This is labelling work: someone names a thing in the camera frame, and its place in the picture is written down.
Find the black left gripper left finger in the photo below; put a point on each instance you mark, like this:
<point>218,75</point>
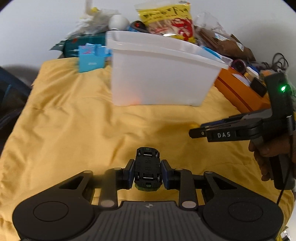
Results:
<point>113,180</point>

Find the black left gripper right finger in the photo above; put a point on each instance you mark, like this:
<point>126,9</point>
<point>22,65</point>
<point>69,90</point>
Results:
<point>183,181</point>

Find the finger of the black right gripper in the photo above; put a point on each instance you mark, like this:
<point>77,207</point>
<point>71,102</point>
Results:
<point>264,116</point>
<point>222,134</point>

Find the black toy car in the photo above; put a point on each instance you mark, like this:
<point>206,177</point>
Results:
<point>148,173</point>

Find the white round object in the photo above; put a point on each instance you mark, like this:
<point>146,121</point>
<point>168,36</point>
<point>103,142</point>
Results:
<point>118,23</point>

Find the person right hand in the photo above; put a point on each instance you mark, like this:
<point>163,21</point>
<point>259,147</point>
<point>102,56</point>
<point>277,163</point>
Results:
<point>264,152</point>

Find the orange cardboard box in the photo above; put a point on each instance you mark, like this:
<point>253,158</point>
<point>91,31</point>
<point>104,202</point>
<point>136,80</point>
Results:
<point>239,94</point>

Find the black small box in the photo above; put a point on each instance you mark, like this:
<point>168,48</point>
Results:
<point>257,86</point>

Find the yellow cloth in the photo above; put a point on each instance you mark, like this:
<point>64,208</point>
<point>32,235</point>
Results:
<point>69,124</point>

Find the brown paper bag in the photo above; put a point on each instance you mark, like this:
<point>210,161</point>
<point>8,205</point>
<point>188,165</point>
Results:
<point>226,45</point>

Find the white plastic bin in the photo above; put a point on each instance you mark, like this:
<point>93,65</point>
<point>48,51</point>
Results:
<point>150,69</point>

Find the light blue box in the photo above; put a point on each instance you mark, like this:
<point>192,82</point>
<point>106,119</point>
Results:
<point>92,56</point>

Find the yellow shrimp cracker bag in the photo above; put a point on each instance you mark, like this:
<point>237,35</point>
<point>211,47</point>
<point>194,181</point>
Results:
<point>168,18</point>

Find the dark green box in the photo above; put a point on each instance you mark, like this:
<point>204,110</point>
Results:
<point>69,47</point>

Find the white plastic bag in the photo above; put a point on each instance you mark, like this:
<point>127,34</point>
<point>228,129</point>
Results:
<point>93,21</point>

